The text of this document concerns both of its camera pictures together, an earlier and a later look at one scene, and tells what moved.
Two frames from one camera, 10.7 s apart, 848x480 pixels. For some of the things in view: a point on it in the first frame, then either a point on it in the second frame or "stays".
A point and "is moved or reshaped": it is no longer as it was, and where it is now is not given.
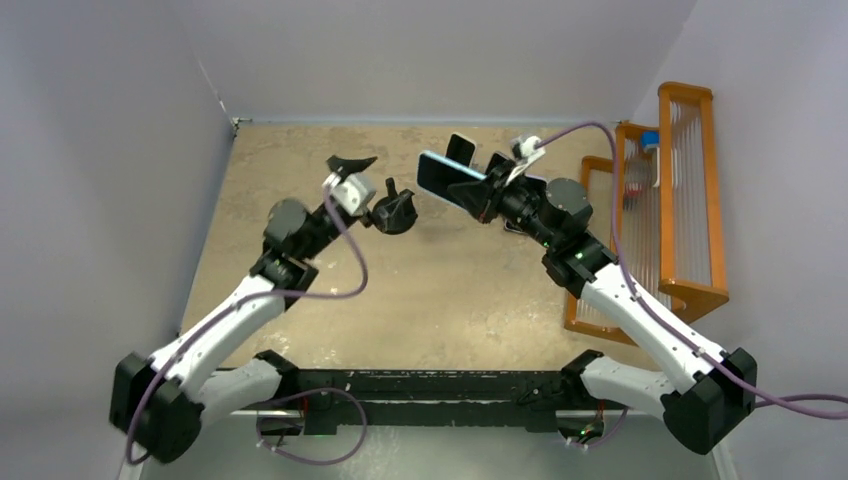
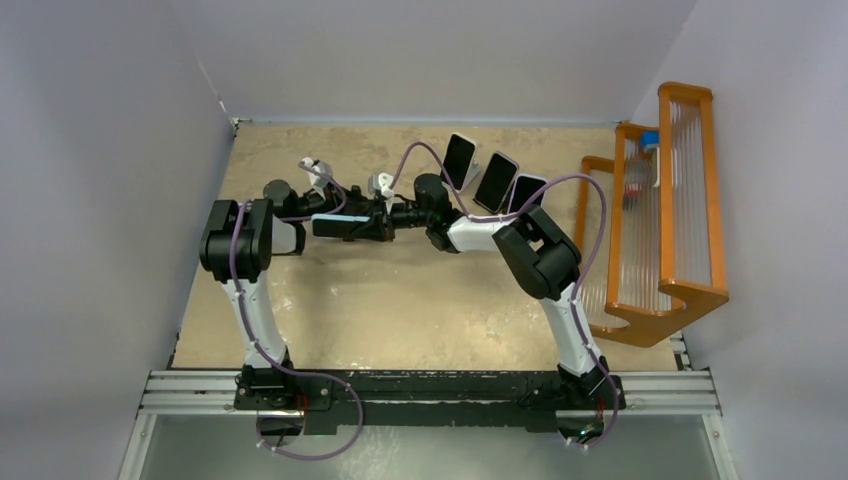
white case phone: (460, 149) stays
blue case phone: (435, 174) is moved or reshaped
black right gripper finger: (477, 198) -> (370, 231)
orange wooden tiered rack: (665, 210) stays
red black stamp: (632, 194) stays
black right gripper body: (496, 189) -> (388, 222)
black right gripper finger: (499, 167) -> (369, 207)
